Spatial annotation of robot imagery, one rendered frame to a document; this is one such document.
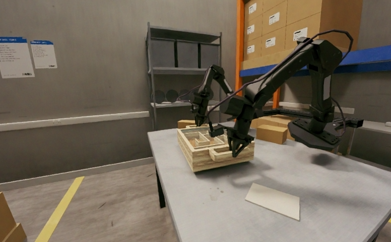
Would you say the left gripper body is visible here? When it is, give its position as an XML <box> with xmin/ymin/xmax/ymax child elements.
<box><xmin>213</xmin><ymin>117</ymin><xmax>254</xmax><ymax>143</ymax></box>

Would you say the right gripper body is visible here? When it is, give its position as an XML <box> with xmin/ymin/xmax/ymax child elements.
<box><xmin>193</xmin><ymin>105</ymin><xmax>207</xmax><ymax>119</ymax></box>

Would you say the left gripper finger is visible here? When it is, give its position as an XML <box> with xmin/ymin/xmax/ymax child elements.
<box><xmin>232</xmin><ymin>139</ymin><xmax>249</xmax><ymax>157</ymax></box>
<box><xmin>227</xmin><ymin>136</ymin><xmax>240</xmax><ymax>151</ymax></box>

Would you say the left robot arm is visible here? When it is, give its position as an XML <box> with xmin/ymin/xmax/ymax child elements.
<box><xmin>220</xmin><ymin>37</ymin><xmax>343</xmax><ymax>145</ymax></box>

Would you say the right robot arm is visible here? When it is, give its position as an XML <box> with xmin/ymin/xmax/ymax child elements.
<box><xmin>190</xmin><ymin>65</ymin><xmax>233</xmax><ymax>108</ymax></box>

